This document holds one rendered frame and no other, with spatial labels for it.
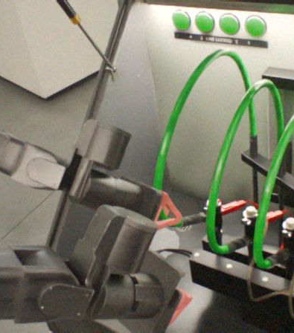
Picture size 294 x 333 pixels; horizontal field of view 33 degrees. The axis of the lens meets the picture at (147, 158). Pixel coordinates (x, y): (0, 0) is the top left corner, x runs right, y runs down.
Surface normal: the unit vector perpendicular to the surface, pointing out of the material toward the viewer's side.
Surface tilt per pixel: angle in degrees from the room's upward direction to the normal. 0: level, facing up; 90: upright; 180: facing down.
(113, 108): 90
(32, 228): 0
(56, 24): 90
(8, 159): 51
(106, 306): 91
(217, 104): 90
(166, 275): 44
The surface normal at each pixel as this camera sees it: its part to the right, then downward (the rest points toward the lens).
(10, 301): 0.46, 0.30
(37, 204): -0.16, -0.80
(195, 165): -0.54, 0.57
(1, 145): -0.29, -0.22
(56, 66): 0.67, 0.35
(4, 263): 0.22, -0.96
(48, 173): -0.12, -0.09
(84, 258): -0.79, -0.31
